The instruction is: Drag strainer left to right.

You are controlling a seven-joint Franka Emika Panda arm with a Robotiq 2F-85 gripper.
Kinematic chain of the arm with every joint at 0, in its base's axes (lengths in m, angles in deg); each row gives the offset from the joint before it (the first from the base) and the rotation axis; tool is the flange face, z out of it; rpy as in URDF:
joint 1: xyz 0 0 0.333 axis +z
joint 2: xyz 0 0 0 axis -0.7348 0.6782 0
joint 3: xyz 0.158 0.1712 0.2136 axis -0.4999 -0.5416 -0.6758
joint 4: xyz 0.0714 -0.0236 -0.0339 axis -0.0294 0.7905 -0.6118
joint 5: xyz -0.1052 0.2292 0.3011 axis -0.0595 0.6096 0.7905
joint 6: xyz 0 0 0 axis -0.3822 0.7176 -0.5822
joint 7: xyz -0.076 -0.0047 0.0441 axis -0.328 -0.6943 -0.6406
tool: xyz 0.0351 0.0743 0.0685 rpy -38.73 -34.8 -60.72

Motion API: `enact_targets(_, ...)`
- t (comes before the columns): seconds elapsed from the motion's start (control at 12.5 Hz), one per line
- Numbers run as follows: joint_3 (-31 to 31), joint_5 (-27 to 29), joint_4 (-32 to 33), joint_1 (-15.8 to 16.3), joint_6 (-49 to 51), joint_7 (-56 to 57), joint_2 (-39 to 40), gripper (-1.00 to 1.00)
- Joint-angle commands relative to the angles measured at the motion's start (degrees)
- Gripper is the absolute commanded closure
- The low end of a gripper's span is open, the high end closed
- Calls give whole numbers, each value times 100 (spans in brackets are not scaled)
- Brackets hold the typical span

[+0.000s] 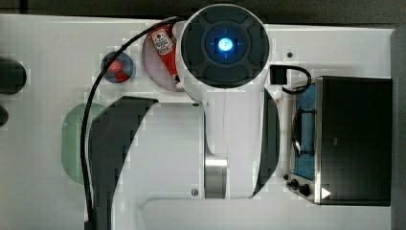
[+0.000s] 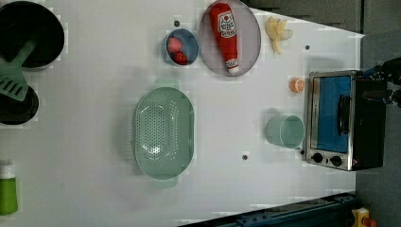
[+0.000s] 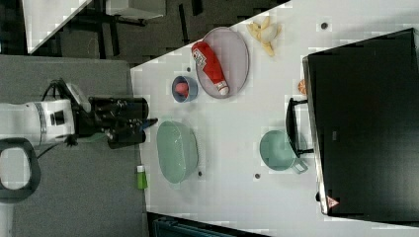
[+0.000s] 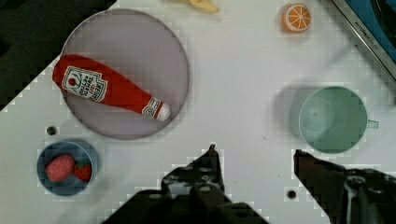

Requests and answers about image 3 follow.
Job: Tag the green spatula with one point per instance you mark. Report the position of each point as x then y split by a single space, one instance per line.
92 138

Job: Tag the red toy strawberry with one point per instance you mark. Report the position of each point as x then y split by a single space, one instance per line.
182 89

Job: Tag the peeled toy banana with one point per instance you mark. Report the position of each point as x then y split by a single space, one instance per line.
265 33

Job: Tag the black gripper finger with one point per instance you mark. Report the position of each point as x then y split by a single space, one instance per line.
144 124

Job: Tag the blue small bowl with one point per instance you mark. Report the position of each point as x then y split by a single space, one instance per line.
193 89

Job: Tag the large black cylinder holder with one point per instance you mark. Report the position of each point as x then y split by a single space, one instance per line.
140 109

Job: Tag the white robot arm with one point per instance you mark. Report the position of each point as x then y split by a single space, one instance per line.
27 127

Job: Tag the black toaster oven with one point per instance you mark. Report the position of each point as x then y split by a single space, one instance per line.
363 107

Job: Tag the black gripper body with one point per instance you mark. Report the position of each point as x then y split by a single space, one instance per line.
113 117

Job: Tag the grey round plate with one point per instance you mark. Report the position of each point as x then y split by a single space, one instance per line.
232 54

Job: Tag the red ketchup bottle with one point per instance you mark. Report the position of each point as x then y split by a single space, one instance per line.
209 63

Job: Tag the green strainer bowl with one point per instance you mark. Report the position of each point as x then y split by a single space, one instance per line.
177 151

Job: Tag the green mug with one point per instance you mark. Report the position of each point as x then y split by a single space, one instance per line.
278 154

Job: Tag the green white-capped bottle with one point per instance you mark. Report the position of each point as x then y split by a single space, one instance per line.
141 178

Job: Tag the orange slice toy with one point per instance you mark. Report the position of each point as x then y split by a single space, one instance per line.
301 87

